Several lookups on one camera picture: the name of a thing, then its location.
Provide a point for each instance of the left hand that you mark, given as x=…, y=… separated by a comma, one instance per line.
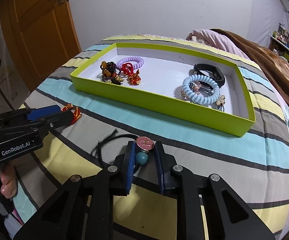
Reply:
x=8, y=180

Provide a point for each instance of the brown patterned blanket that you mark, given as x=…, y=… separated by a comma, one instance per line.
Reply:
x=274, y=67

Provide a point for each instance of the orange wooden door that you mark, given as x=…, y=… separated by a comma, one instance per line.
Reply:
x=40, y=37

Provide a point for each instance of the striped bed sheet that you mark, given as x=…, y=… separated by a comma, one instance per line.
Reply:
x=256, y=165

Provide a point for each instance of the black fitness band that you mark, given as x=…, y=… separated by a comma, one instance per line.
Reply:
x=212, y=71

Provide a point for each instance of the cluttered wooden shelf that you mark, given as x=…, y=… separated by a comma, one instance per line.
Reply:
x=279, y=42

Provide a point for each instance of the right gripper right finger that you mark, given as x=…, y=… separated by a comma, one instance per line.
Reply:
x=173, y=178

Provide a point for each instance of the pink quilt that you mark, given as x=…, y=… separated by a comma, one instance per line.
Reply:
x=216, y=40

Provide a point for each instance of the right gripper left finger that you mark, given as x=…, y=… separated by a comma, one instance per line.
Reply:
x=117, y=179

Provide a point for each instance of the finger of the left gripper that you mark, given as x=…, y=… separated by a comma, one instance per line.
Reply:
x=52, y=122
x=31, y=114

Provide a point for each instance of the lime green shallow box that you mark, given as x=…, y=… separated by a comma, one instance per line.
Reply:
x=164, y=69

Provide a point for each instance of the black cord pink charm tie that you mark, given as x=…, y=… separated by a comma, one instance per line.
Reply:
x=141, y=156

